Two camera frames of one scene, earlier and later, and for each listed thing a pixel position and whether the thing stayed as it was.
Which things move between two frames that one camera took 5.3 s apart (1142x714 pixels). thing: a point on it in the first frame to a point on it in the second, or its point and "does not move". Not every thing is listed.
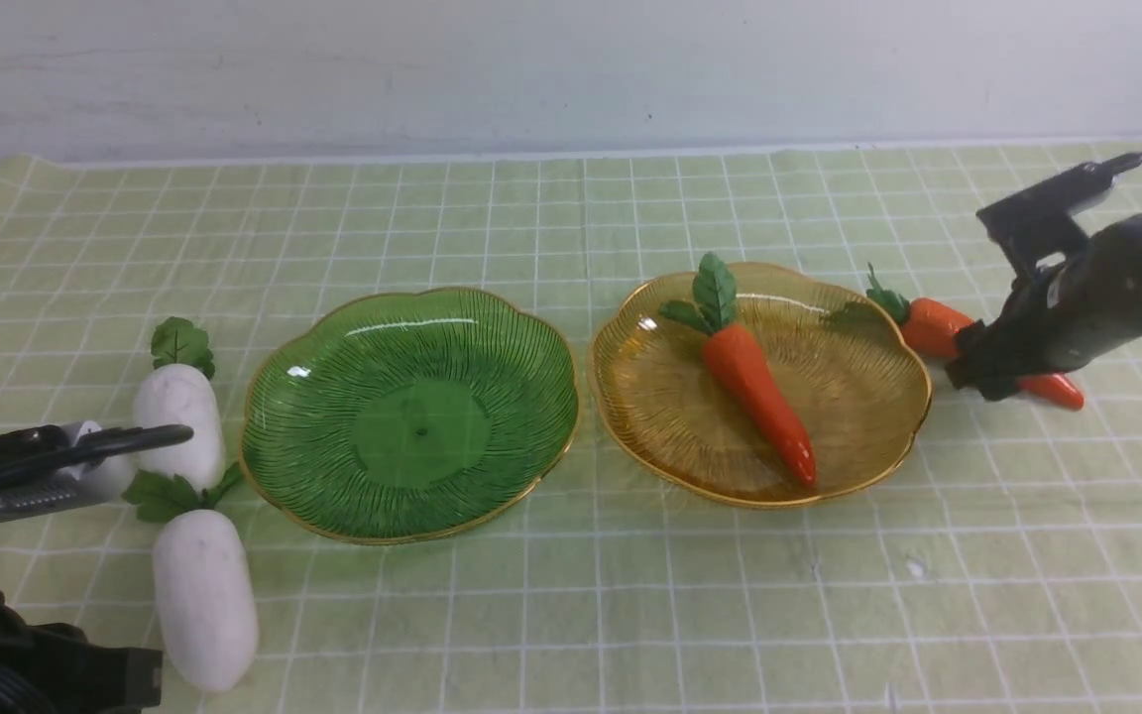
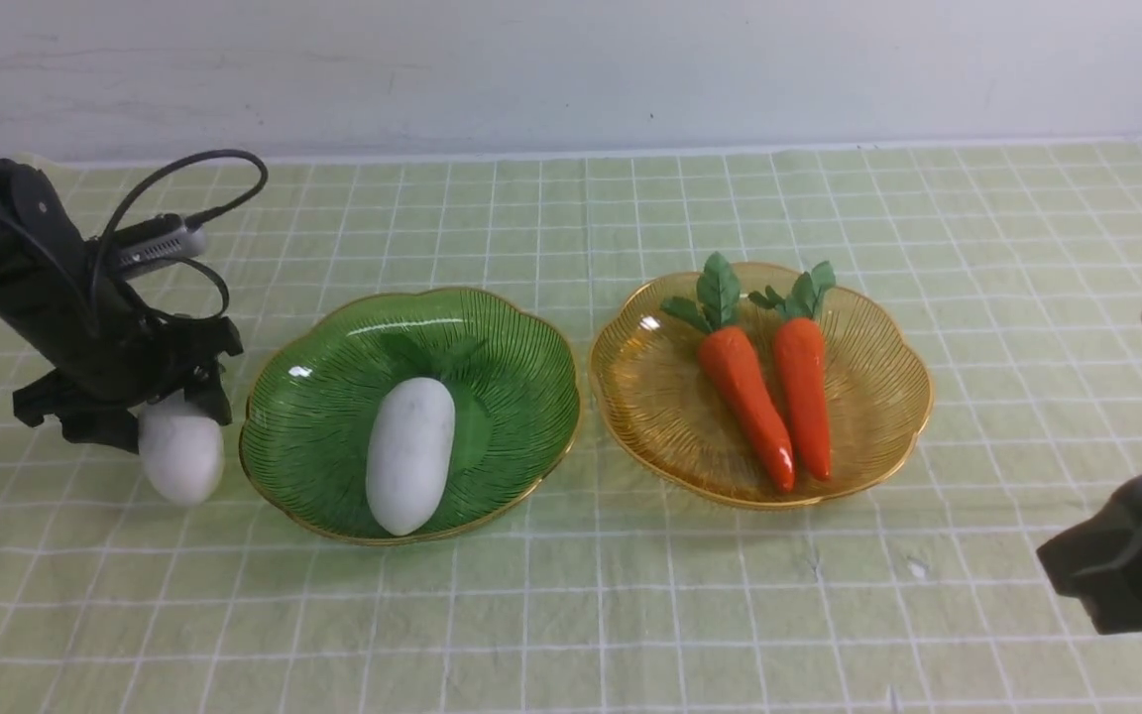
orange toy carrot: [932, 328] to [801, 351]
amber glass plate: [857, 389] does not move
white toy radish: [179, 391] does not move
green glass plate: [407, 416] does not move
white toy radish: [205, 581] to [409, 440]
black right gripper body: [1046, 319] to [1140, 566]
